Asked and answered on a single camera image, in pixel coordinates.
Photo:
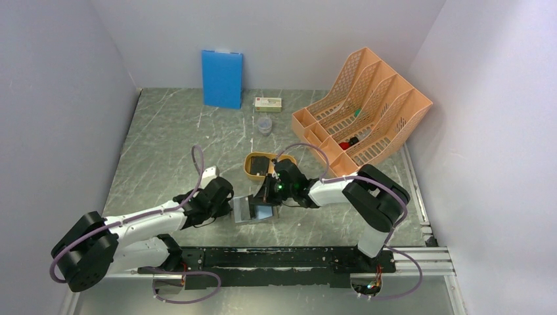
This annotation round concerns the red black object in rack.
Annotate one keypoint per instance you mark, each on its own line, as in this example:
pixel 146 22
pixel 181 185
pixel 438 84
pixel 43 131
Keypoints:
pixel 347 144

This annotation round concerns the small clear plastic cup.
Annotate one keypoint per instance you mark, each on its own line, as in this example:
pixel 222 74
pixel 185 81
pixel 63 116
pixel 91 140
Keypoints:
pixel 264 125

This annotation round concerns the black credit card stack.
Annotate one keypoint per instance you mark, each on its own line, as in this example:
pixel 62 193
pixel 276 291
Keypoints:
pixel 259 165

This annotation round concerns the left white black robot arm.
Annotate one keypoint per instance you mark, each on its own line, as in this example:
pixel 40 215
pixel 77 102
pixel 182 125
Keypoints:
pixel 97 246

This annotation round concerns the blue board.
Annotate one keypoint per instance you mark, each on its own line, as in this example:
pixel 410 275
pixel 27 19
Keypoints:
pixel 222 79

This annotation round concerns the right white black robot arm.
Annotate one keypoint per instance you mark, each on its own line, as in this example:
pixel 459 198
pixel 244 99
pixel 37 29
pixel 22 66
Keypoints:
pixel 379 200

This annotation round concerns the small white red box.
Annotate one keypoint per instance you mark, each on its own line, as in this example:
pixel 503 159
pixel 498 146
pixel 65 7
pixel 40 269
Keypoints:
pixel 268 104

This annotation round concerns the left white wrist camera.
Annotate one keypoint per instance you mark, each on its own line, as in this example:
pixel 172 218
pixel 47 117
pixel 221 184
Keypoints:
pixel 210 173

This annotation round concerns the orange file organizer rack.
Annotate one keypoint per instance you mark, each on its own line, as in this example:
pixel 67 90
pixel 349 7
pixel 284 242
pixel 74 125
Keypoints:
pixel 391 109

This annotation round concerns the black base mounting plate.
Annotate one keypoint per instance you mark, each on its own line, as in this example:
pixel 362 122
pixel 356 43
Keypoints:
pixel 260 267

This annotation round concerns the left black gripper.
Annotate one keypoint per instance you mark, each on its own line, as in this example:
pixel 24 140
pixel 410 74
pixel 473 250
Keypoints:
pixel 225 209

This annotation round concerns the grey card holder wallet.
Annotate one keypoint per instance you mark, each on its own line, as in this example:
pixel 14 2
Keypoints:
pixel 247 210

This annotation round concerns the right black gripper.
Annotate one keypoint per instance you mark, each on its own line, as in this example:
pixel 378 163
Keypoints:
pixel 265 195

